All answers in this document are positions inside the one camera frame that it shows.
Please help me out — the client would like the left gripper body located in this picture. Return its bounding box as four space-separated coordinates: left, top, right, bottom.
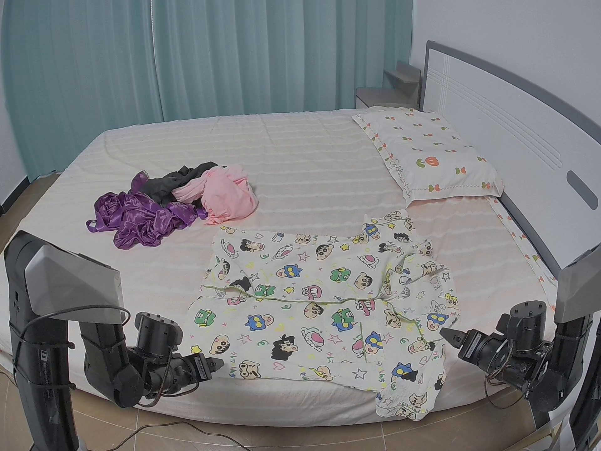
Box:
157 351 213 391

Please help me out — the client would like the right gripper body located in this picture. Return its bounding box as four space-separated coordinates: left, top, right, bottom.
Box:
458 328 510 367

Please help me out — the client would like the white printed pyjama top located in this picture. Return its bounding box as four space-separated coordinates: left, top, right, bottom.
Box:
188 209 463 422

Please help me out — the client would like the bed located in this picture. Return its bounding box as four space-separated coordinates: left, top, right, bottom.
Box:
0 40 601 433

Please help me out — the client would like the white printed pillowcase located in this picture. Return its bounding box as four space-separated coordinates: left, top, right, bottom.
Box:
488 195 559 314

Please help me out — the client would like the purple satin garment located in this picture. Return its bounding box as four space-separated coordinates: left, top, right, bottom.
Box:
85 169 207 251

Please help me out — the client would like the pink garment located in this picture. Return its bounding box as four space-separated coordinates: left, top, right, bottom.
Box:
171 165 260 226

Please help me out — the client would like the dark grey garment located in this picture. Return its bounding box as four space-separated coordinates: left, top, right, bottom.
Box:
142 162 221 204

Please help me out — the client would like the white printed pillow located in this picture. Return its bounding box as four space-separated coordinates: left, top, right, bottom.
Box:
352 106 504 208

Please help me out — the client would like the grey bedside table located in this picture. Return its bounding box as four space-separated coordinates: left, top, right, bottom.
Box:
354 60 421 110

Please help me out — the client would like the blue-green curtain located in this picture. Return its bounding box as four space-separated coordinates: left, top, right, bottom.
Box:
0 0 415 184

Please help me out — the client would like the black cable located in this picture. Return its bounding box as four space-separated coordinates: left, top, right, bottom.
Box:
99 421 268 451
135 379 200 408
10 305 131 384
485 346 533 408

